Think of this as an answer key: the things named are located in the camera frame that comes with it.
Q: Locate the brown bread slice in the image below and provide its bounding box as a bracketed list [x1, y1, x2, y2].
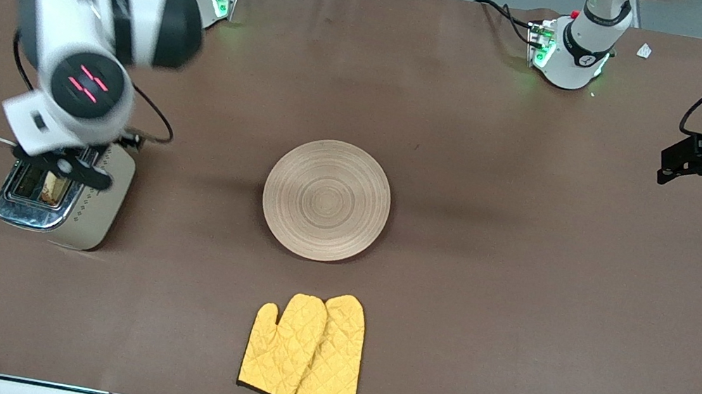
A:
[36, 171, 74, 210]

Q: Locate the round wooden plate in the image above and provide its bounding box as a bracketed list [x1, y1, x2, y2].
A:
[254, 130, 400, 272]

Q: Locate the cream and chrome toaster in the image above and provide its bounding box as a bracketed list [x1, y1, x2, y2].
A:
[0, 125, 139, 258]

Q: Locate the large table cover sheet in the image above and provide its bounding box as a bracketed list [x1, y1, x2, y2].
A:
[0, 0, 702, 394]

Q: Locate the yellow quilted oven mitt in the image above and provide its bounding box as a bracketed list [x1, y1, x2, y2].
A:
[236, 286, 332, 394]
[295, 288, 385, 394]

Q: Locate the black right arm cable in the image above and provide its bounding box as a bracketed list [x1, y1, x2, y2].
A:
[0, 30, 187, 146]

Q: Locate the black left base cable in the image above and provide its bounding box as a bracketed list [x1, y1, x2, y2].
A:
[469, 0, 549, 50]

